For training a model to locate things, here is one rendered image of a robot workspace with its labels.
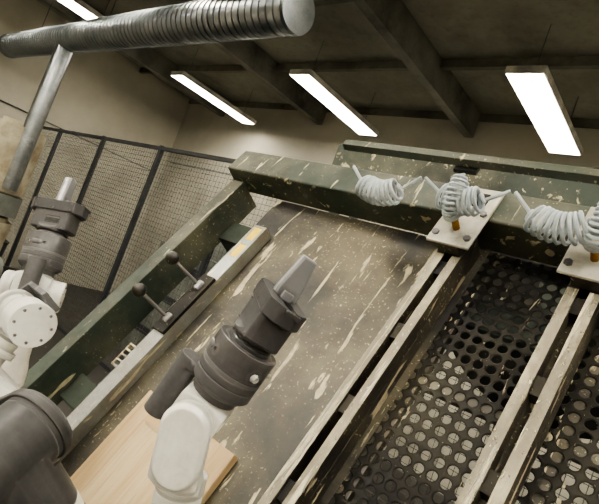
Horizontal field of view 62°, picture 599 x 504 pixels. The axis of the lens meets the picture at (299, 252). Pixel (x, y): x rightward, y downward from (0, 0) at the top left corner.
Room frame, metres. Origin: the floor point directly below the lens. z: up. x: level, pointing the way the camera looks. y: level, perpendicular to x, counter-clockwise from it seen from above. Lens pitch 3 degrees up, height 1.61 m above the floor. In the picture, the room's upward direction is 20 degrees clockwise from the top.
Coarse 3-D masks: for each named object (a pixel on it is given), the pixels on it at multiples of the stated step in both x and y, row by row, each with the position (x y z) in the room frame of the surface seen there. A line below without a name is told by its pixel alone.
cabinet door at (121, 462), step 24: (120, 432) 1.15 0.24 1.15; (144, 432) 1.13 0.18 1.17; (96, 456) 1.13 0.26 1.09; (120, 456) 1.11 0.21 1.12; (144, 456) 1.08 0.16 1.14; (216, 456) 1.02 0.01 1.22; (72, 480) 1.10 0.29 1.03; (96, 480) 1.09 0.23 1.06; (120, 480) 1.06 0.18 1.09; (144, 480) 1.04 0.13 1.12; (216, 480) 0.99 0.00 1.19
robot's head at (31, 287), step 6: (30, 282) 0.82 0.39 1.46; (24, 288) 0.81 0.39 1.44; (30, 288) 0.82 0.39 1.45; (36, 288) 0.79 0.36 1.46; (0, 294) 0.79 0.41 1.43; (36, 294) 0.82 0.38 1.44; (42, 294) 0.76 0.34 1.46; (48, 294) 0.76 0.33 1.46; (42, 300) 0.81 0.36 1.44; (48, 300) 0.77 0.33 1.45; (54, 306) 0.77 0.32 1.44
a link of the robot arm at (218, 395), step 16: (192, 352) 0.69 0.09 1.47; (176, 368) 0.67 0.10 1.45; (192, 368) 0.66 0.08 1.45; (208, 368) 0.64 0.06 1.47; (160, 384) 0.68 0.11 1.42; (176, 384) 0.67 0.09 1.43; (192, 384) 0.67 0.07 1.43; (208, 384) 0.63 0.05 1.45; (224, 384) 0.63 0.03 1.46; (160, 400) 0.67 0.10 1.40; (176, 400) 0.65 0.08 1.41; (208, 400) 0.65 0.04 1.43; (224, 400) 0.63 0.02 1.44; (240, 400) 0.64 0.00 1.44; (160, 416) 0.68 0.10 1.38; (224, 416) 0.65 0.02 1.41
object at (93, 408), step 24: (240, 240) 1.46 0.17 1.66; (264, 240) 1.46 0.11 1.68; (216, 264) 1.42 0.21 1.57; (240, 264) 1.42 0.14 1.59; (216, 288) 1.38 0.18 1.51; (192, 312) 1.34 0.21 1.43; (168, 336) 1.30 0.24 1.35; (144, 360) 1.27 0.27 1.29; (120, 384) 1.24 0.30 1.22; (96, 408) 1.21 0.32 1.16
